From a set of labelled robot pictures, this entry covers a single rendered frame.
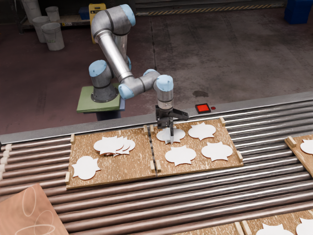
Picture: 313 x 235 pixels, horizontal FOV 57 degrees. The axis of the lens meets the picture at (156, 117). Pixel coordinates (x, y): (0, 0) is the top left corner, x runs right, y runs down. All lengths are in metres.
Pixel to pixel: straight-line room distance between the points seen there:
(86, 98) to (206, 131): 0.86
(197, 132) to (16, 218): 0.92
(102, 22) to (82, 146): 0.64
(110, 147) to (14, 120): 2.27
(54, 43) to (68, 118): 1.92
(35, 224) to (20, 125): 2.40
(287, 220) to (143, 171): 0.63
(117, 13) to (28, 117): 2.29
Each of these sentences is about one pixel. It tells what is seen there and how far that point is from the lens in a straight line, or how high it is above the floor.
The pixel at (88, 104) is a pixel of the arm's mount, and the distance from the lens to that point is 1.92.
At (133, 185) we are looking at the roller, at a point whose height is 0.92.
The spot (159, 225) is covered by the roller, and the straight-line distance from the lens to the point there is 1.23.
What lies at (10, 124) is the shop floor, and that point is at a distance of 3.58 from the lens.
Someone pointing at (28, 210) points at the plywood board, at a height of 1.04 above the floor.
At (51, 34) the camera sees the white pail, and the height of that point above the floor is 0.27.
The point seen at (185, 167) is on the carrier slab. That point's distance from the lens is 1.38.
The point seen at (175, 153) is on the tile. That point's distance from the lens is 1.43.
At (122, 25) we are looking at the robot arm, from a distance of 1.56.
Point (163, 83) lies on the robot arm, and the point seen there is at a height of 1.29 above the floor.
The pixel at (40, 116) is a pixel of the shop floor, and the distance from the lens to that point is 3.54.
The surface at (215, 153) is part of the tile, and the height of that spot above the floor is 0.95.
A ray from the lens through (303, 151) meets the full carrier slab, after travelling 1.57.
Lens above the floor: 1.96
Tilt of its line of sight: 38 degrees down
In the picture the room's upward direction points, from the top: 3 degrees counter-clockwise
